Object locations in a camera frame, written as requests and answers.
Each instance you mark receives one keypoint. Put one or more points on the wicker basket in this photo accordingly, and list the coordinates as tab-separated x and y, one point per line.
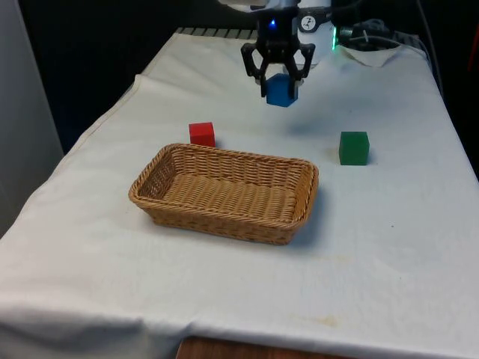
224	194

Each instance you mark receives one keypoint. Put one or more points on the blue cube block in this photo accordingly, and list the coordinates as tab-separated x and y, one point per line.
280	89

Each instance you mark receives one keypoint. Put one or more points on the green cube block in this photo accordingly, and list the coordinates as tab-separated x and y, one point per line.
353	148

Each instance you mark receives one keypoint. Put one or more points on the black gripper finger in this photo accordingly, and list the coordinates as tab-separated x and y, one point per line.
250	63
302	61

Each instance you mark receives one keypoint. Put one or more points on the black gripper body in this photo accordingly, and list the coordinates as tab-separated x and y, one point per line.
273	35

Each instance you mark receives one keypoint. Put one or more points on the red cube block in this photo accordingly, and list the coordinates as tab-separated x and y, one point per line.
202	134

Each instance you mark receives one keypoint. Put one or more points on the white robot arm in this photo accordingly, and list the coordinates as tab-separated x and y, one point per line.
315	33

